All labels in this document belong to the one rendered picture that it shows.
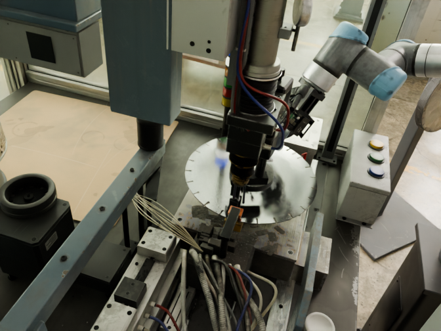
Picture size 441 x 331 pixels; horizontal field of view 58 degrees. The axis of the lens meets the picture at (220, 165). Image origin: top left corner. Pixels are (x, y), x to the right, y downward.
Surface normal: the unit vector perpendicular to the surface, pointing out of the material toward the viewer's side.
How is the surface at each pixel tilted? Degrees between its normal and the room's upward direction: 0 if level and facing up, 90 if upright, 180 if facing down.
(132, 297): 0
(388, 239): 0
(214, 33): 90
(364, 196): 90
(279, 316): 0
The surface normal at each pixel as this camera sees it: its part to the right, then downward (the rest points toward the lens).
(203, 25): -0.29, 0.58
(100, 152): 0.09, -0.77
